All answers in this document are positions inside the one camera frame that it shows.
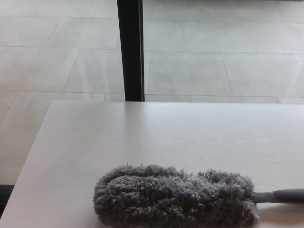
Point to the black vertical window frame post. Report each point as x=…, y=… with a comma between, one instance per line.
x=131, y=50

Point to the grey fluffy microfibre duster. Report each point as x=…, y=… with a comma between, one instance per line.
x=166, y=197

